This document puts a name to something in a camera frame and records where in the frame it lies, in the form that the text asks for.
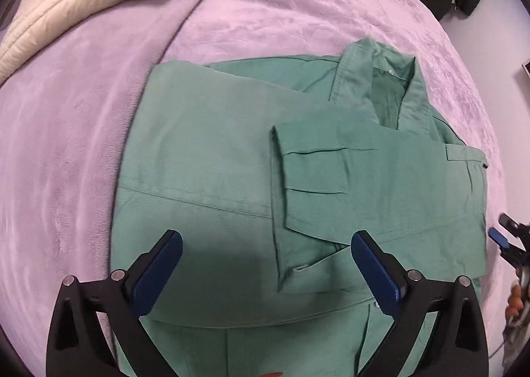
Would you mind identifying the green shirt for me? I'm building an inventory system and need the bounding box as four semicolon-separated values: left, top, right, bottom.
111;39;487;376

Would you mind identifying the right hand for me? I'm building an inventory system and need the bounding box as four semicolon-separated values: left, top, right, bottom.
505;284;529;320

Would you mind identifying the white framed panel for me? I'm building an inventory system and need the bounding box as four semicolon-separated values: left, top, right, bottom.
522;61;530;77

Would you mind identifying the lilac plush bed blanket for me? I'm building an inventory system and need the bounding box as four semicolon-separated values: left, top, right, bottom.
1;0;507;376

